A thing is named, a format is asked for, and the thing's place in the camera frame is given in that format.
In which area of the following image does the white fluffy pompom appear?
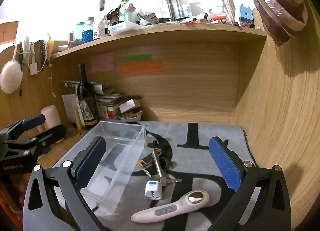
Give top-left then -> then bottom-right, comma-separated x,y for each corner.
0,60 -> 23,94

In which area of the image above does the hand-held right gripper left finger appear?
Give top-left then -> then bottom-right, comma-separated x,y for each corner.
22,135 -> 107,231

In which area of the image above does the white plastic tray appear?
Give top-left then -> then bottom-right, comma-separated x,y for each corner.
109,21 -> 141,35

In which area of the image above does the white handheld massager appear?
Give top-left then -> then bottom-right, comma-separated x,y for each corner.
130,190 -> 210,223

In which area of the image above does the blue box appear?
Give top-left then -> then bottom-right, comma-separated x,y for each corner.
239,4 -> 254,26

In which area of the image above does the small grey box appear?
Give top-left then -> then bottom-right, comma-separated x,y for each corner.
119,99 -> 142,115

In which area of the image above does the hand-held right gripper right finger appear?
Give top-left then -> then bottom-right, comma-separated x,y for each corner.
209,136 -> 292,231

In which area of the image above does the brown cardboard sheet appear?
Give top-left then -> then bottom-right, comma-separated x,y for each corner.
0,21 -> 19,45

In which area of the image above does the beige cylindrical cup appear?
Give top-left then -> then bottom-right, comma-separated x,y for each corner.
41,105 -> 63,144

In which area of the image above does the clear jar with tools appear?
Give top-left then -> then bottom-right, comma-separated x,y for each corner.
160,0 -> 192,21

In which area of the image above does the rolled magazine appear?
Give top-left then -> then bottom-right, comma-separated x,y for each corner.
64,81 -> 110,95

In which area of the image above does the teal bottle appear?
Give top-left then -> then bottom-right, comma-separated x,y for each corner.
76,22 -> 86,44

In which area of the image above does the low glass jar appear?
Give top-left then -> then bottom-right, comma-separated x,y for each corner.
209,6 -> 227,21

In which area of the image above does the clear jar with brown sticks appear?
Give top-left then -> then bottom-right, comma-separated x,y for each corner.
220,0 -> 237,23

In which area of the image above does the dark wine bottle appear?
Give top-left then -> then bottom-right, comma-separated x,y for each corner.
76,64 -> 99,129

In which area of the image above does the white travel plug adapter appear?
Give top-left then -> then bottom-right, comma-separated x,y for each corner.
144,175 -> 163,200

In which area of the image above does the green sticky note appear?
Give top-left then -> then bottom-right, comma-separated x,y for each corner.
121,54 -> 153,62

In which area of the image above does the white bowl with small items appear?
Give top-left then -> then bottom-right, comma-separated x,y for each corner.
117,111 -> 143,122

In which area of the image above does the green pump bottle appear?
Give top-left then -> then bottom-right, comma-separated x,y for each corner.
119,0 -> 130,23

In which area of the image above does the orange sticky note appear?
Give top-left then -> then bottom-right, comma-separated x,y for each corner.
119,59 -> 165,76

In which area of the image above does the grey mat with black pattern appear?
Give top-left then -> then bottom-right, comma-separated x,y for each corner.
54,121 -> 258,231

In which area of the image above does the pink sticky note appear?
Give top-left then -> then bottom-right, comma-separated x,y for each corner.
91,52 -> 114,72

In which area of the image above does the brown hanging bag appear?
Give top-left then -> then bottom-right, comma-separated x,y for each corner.
248,0 -> 308,47

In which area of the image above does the clear bottle with blue beads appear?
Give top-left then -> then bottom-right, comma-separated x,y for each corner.
82,17 -> 95,44

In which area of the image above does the white paper note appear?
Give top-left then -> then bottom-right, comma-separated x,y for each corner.
62,94 -> 80,124

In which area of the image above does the brown braided band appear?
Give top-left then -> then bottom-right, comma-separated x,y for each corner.
37,40 -> 48,61

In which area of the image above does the stack of books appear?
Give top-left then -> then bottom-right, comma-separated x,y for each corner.
95,85 -> 125,121

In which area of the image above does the wooden shelf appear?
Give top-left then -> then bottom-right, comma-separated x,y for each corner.
50,22 -> 267,59

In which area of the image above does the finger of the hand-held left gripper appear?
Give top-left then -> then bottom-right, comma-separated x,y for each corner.
5,124 -> 67,161
0,114 -> 47,141

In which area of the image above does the yellow stick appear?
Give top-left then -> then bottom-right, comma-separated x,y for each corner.
73,110 -> 82,135

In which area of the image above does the clear plastic box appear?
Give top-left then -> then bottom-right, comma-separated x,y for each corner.
80,120 -> 146,215

